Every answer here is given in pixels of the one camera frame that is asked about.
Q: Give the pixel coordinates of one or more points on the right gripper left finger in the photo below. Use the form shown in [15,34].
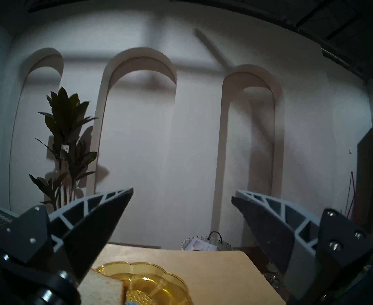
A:
[87,225]

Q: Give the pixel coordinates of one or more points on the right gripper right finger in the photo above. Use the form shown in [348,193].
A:
[278,231]

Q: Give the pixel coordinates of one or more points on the amber glass plate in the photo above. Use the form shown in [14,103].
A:
[154,285]

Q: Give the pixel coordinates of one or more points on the slice of white bread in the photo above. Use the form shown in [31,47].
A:
[100,290]

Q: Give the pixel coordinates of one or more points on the tall potted plant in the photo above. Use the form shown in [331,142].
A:
[65,123]

